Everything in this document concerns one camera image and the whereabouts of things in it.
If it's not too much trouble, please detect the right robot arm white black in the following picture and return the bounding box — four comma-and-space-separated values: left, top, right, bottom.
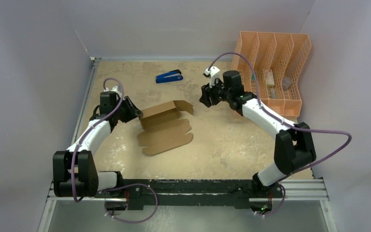
200, 67, 316, 197

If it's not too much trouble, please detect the brown cardboard box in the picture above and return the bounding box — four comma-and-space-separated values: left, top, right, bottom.
137, 100, 194, 156

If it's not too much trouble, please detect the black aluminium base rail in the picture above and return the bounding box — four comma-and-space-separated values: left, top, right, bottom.
46, 178, 329, 212

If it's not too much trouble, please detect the grey round item in organizer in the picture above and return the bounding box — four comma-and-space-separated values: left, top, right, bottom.
281, 76, 292, 91

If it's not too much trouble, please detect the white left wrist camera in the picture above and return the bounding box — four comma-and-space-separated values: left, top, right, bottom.
104, 85, 124, 96

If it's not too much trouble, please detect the blue black stapler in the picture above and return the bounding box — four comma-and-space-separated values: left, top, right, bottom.
155, 70, 183, 84

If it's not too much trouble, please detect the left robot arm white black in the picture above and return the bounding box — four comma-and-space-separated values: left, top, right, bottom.
53, 90, 143, 201

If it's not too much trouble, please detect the orange plastic file organizer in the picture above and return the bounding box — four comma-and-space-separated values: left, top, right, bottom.
231, 31, 312, 120

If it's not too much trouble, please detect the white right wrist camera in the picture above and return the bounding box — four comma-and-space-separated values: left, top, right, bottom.
203, 66, 220, 88

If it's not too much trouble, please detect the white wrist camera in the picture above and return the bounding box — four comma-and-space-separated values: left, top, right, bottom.
203, 66, 220, 88
104, 85, 124, 96

